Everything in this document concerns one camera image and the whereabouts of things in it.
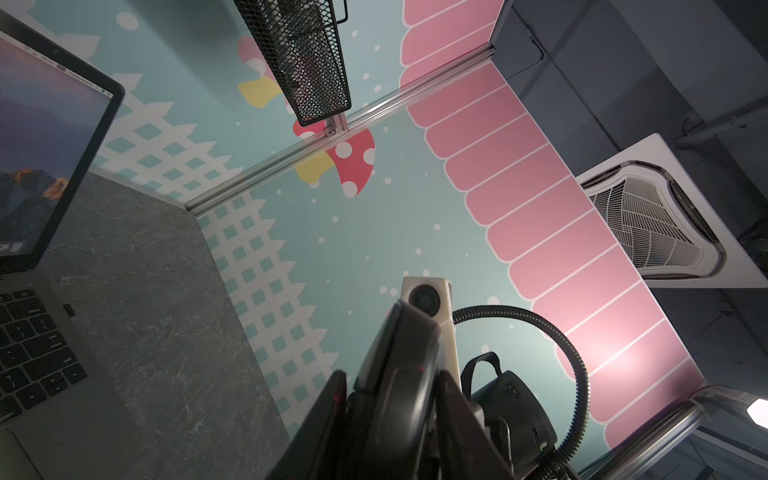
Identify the white ceiling air conditioner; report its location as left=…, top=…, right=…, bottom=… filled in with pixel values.
left=577, top=133, right=767, bottom=289

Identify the grey laptop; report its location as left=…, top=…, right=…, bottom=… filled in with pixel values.
left=1, top=13, right=141, bottom=479

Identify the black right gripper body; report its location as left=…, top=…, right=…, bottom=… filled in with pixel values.
left=460, top=352, right=557, bottom=479

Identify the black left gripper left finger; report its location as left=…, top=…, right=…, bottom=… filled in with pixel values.
left=267, top=370, right=348, bottom=479

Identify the black wireless mouse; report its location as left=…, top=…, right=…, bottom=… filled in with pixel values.
left=342, top=300, right=440, bottom=479

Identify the black wire mesh basket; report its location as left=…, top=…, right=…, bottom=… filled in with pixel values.
left=235, top=0, right=352, bottom=126

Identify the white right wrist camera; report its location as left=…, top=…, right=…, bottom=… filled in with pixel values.
left=400, top=275, right=462, bottom=391

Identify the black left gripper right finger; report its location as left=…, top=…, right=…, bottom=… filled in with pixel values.
left=434, top=371, right=513, bottom=480

